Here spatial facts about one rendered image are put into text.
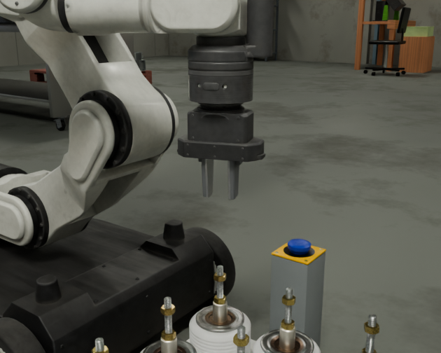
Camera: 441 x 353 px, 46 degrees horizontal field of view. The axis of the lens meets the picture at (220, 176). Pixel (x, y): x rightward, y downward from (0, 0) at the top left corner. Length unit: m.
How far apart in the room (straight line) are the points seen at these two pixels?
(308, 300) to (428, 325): 0.53
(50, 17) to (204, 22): 0.22
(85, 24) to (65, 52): 0.29
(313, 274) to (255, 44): 0.41
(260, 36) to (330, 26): 9.99
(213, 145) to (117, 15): 0.21
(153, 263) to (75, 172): 0.30
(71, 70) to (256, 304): 0.74
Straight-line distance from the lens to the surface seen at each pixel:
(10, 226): 1.22
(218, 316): 0.83
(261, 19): 0.69
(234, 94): 0.68
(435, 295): 1.53
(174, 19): 0.68
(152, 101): 0.98
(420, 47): 8.59
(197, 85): 0.69
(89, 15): 0.74
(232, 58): 0.68
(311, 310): 0.94
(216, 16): 0.66
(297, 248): 0.90
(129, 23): 0.73
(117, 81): 0.97
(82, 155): 0.96
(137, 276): 1.12
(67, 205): 1.11
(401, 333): 1.34
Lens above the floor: 0.69
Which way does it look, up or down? 16 degrees down
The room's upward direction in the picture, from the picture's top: straight up
